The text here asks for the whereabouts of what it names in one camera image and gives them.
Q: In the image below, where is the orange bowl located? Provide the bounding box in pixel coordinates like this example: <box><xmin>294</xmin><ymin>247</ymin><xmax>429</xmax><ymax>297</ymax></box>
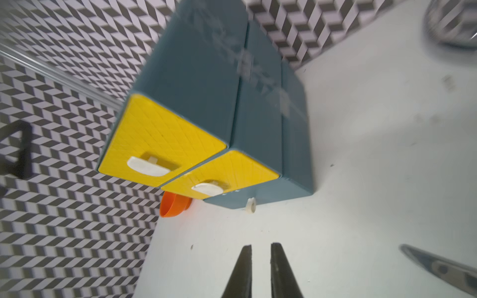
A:
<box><xmin>160</xmin><ymin>191</ymin><xmax>193</xmax><ymax>217</ymax></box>

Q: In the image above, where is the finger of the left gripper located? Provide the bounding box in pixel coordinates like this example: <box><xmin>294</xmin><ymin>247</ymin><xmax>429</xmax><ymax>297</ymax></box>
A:
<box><xmin>1</xmin><ymin>120</ymin><xmax>33</xmax><ymax>180</ymax></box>

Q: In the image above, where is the chrome wire glass rack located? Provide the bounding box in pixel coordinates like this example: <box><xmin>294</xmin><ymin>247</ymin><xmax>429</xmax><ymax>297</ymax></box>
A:
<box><xmin>424</xmin><ymin>0</ymin><xmax>477</xmax><ymax>50</ymax></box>

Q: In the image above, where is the teal drawer cabinet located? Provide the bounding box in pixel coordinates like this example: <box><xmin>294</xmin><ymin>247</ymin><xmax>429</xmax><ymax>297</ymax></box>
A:
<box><xmin>98</xmin><ymin>1</ymin><xmax>314</xmax><ymax>189</ymax></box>

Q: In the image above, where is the green handled knife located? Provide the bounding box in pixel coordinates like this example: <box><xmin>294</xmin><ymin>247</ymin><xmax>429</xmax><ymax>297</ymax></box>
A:
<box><xmin>399</xmin><ymin>244</ymin><xmax>477</xmax><ymax>297</ymax></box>

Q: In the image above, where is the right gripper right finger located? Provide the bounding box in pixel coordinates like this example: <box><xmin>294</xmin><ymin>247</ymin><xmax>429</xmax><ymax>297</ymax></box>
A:
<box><xmin>270</xmin><ymin>243</ymin><xmax>304</xmax><ymax>298</ymax></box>

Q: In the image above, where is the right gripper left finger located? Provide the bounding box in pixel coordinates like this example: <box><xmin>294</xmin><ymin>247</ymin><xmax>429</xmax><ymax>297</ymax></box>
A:
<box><xmin>222</xmin><ymin>245</ymin><xmax>252</xmax><ymax>298</ymax></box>

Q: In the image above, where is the teal bottom drawer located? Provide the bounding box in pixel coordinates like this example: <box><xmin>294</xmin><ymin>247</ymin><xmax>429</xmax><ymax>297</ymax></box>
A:
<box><xmin>204</xmin><ymin>176</ymin><xmax>315</xmax><ymax>209</ymax></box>

